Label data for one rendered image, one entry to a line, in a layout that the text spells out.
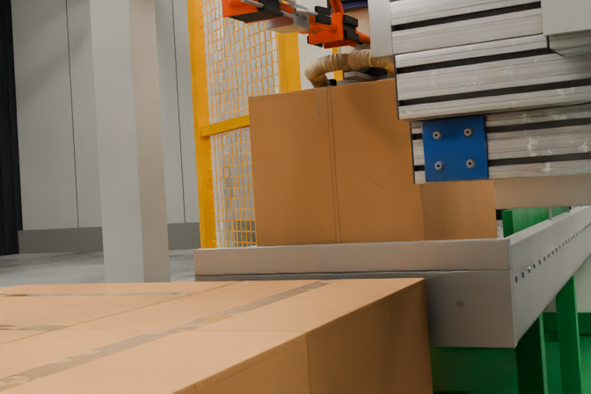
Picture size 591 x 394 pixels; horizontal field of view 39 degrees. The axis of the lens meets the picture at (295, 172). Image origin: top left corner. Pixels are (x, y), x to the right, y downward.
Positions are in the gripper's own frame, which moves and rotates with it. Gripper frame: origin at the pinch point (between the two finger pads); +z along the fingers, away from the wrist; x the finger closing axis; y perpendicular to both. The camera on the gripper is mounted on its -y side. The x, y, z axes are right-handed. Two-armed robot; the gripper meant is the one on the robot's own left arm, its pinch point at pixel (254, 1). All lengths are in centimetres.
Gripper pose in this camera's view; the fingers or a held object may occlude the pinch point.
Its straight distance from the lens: 158.3
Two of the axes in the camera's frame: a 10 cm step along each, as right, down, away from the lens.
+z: 0.6, 10.0, -0.2
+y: 4.6, -0.1, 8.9
